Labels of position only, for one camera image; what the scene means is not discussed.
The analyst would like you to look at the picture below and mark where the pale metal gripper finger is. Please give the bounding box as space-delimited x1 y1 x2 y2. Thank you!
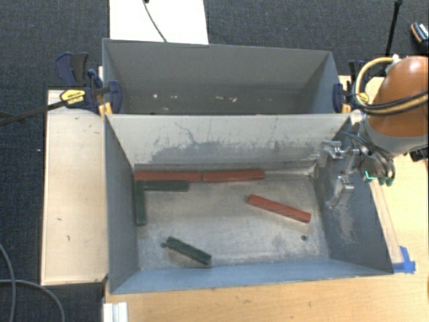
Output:
316 140 361 168
325 174 355 210

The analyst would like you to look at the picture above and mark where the red-brown flat block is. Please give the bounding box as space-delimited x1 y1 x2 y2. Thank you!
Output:
133 170 203 183
201 168 266 184
247 194 312 225

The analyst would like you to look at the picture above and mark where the grey metal bin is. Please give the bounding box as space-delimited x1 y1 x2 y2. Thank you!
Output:
101 38 395 295

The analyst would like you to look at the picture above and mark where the dark green flat block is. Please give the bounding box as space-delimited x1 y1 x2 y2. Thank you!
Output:
166 235 213 266
134 180 148 227
143 180 190 193

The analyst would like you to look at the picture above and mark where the pale wood flat board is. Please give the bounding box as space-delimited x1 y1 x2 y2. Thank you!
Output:
40 89 110 286

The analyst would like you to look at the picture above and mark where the black cylinder on white bracket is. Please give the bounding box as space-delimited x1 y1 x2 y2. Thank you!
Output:
409 147 429 162

